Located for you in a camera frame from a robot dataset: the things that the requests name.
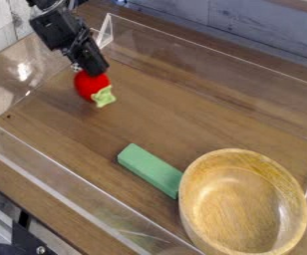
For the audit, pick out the red knitted strawberry toy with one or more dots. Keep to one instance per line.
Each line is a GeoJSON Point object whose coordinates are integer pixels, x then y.
{"type": "Point", "coordinates": [96, 89]}

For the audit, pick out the clear acrylic corner bracket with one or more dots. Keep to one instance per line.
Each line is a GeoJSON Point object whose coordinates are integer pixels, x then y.
{"type": "Point", "coordinates": [104, 35]}

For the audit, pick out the clear acrylic front wall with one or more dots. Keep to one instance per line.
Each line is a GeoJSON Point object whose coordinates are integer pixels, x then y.
{"type": "Point", "coordinates": [85, 215]}

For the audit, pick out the green rectangular block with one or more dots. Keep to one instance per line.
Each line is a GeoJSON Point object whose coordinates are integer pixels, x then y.
{"type": "Point", "coordinates": [152, 169]}

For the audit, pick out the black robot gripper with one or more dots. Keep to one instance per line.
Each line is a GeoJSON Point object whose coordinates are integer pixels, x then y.
{"type": "Point", "coordinates": [65, 33]}

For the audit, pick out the clear acrylic wall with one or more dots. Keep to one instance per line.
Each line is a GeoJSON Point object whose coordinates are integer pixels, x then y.
{"type": "Point", "coordinates": [264, 93]}
{"type": "Point", "coordinates": [85, 215]}

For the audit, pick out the clear acrylic back wall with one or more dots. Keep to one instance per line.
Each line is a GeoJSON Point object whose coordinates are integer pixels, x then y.
{"type": "Point", "coordinates": [264, 93]}

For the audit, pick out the wooden bowl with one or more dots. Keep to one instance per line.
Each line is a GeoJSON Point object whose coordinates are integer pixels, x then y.
{"type": "Point", "coordinates": [243, 205]}

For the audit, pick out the black device with screw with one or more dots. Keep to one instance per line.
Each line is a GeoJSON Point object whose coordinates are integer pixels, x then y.
{"type": "Point", "coordinates": [25, 243]}

